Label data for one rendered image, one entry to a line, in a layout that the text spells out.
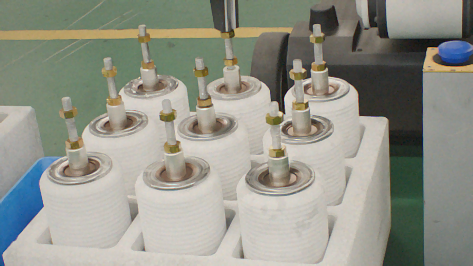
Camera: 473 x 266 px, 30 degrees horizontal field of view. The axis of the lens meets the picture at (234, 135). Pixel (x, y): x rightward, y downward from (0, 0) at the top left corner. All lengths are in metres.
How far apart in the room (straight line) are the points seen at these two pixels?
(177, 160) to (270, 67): 0.53
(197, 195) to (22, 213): 0.44
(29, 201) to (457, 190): 0.62
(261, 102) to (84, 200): 0.29
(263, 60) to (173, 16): 0.89
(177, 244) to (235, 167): 0.14
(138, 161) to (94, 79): 0.90
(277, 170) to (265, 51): 0.57
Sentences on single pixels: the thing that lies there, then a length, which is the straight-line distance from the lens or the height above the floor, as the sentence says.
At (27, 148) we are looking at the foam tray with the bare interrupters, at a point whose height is 0.13.
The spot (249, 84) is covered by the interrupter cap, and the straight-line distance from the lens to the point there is 1.19.
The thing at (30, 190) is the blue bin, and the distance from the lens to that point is 1.36.
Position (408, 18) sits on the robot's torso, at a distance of 1.28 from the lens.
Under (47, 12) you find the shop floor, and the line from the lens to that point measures 2.52.
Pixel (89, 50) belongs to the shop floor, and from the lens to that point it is 2.17.
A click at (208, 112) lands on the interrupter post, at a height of 0.28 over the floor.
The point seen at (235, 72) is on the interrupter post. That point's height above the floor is 0.28.
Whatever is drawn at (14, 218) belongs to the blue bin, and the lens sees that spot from 1.32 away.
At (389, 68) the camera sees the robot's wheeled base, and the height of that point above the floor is 0.17.
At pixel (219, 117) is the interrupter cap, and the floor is 0.25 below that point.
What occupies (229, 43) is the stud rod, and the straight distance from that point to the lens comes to 1.16.
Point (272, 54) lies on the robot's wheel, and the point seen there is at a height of 0.19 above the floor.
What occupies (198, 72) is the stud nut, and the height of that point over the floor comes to 0.33.
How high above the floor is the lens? 0.71
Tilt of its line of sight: 26 degrees down
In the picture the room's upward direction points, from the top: 6 degrees counter-clockwise
